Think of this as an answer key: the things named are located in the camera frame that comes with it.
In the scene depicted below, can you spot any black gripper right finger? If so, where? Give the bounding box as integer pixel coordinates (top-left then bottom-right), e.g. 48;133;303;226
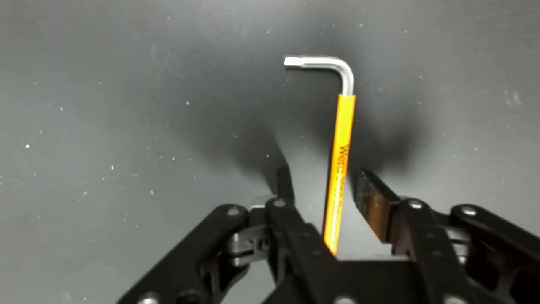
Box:
353;170;540;304

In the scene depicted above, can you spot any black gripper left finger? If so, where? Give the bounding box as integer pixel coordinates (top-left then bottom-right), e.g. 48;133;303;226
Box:
119;167;338;304

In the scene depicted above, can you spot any orange hex key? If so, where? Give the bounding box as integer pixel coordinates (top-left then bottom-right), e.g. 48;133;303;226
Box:
284;55;357;255

